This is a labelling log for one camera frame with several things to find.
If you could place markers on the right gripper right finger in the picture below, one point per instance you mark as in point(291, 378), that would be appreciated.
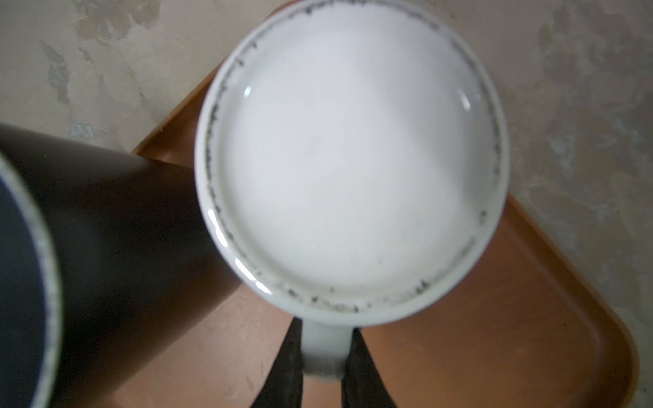
point(362, 387)

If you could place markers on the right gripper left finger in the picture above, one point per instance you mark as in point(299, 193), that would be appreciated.
point(284, 385)

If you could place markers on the brown plastic tray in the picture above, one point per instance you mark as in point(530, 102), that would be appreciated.
point(523, 329)

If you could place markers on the black mug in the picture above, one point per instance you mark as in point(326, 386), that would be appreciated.
point(105, 261)

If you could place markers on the white mug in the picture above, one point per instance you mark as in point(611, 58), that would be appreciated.
point(352, 166)

